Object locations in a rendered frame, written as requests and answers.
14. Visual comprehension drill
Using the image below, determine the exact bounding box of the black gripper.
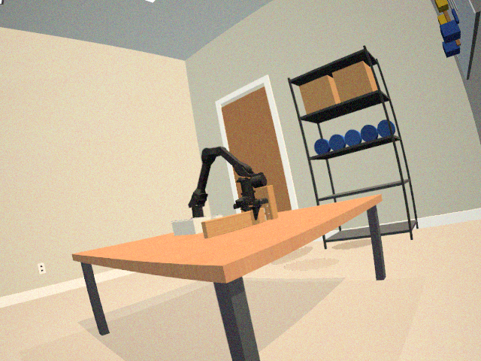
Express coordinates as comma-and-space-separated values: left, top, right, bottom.
233, 189, 268, 220

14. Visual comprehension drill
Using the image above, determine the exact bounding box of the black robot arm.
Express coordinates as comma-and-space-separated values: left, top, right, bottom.
188, 146, 267, 218

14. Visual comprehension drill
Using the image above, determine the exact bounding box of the wooden post with slot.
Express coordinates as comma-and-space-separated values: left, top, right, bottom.
260, 185, 278, 220

